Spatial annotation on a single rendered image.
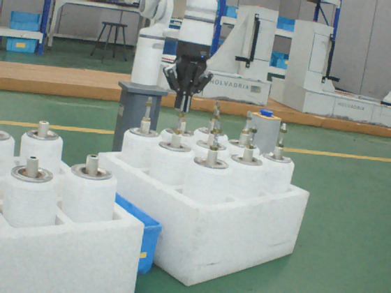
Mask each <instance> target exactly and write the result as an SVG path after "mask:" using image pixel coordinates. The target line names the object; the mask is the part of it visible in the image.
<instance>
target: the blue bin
mask: <svg viewBox="0 0 391 293"><path fill-rule="evenodd" d="M115 202H116V203H117V204H118V205H119V206H121V207H122V208H124V209H125V210H127V211H128V212H129V213H130V214H131V215H132V216H134V217H135V218H137V219H138V220H139V221H141V222H142V223H143V224H144V228H143V237H142V243H141V247H140V258H139V262H138V272H137V275H142V274H144V273H150V271H151V266H152V262H153V258H154V253H155V248H156V243H157V240H158V235H159V232H161V231H162V228H163V224H162V223H161V222H160V221H157V220H156V219H155V218H153V217H151V216H150V215H149V214H147V213H145V212H144V211H143V210H142V209H140V208H138V207H137V206H136V205H134V204H133V203H131V202H129V201H128V200H127V199H125V198H124V197H122V196H121V195H120V194H119V193H117V192H116V195H115Z"/></svg>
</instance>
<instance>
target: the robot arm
mask: <svg viewBox="0 0 391 293"><path fill-rule="evenodd" d="M173 3H174V1H173V0H142V1H141V3H140V5H139V12H140V14H141V16H143V17H144V18H149V19H153V20H157V21H156V24H155V25H153V26H151V27H149V28H145V29H141V30H140V34H139V38H138V45H137V47H136V51H135V59H134V64H133V72H132V76H131V79H130V85H132V86H135V87H140V88H148V89H155V88H156V83H157V78H158V74H159V71H160V66H161V59H162V54H163V46H164V42H165V37H172V38H178V39H179V40H178V43H177V49H176V51H175V52H176V57H175V60H174V61H173V63H172V65H170V66H168V67H164V68H163V74H164V75H165V78H166V79H167V82H168V85H169V87H170V89H171V90H173V91H175V92H176V93H177V96H176V100H175V110H176V111H178V112H183V110H184V112H188V110H189V109H190V107H191V99H192V96H193V95H194V94H196V93H197V94H199V93H200V92H201V91H202V90H203V89H204V88H205V87H206V85H207V84H208V83H209V81H210V80H211V79H212V78H213V76H214V75H213V74H211V73H209V71H208V70H207V60H208V58H209V54H210V50H211V49H210V47H211V43H212V37H213V33H214V22H215V19H216V9H217V1H215V0H186V10H185V13H184V20H183V22H182V26H181V29H180V30H177V29H169V28H168V27H169V24H170V19H171V16H172V10H173ZM176 74H177V78H176V76H175V75H176ZM191 80H192V81H191Z"/></svg>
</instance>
